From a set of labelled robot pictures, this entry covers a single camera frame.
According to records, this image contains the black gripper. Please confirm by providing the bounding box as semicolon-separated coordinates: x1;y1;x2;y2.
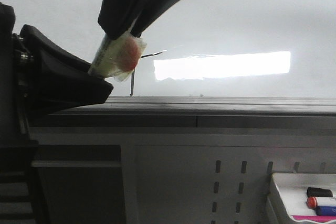
1;3;113;174

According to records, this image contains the white black-tipped whiteboard marker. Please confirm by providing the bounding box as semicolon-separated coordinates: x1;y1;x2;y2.
88;23;147;82

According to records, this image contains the grey whiteboard marker ledge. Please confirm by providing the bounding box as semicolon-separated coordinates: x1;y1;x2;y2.
47;95;336;129

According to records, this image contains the white glossy whiteboard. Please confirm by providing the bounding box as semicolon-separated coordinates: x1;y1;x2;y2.
1;0;335;98

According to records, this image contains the dark cabinet with shelf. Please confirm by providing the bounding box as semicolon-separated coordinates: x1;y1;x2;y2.
1;145;127;223

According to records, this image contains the grey slotted pegboard panel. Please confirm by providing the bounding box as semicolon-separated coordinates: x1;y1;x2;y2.
135;145;335;223

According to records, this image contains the white storage tray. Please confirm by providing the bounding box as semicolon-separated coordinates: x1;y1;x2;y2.
266;173;335;223

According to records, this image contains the black marker in tray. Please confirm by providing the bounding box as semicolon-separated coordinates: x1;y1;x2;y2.
307;187;334;197

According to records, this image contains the red-capped marker in tray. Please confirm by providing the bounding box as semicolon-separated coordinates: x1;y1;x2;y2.
307;197;335;209

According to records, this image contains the blue-capped marker in tray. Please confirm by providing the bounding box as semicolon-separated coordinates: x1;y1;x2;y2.
316;206;336;216

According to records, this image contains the pink item in tray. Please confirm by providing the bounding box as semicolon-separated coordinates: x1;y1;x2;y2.
292;215;335;223

